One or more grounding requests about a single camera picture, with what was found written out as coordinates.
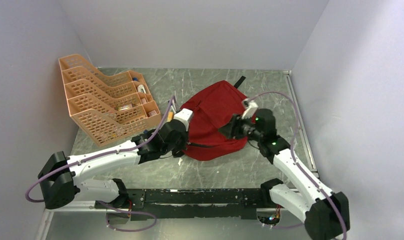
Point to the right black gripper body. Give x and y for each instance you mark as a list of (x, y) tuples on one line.
[(245, 127)]

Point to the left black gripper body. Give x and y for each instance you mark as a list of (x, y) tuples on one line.
[(179, 144)]

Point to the red backpack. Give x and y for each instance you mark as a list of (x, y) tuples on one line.
[(213, 108)]

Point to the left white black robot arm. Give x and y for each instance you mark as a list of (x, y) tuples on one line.
[(64, 179)]

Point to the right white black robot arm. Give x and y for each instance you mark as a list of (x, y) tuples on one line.
[(323, 212)]

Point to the orange plastic file organizer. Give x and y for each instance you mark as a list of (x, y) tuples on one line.
[(107, 108)]

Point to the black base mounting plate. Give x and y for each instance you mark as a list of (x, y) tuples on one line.
[(145, 204)]

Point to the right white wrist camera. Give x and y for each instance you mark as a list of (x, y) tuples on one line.
[(250, 108)]

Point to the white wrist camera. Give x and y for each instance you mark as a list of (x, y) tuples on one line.
[(184, 116), (250, 108)]

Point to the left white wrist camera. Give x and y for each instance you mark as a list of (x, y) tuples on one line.
[(184, 116)]

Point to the aluminium frame rail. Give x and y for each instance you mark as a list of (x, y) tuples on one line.
[(88, 206)]

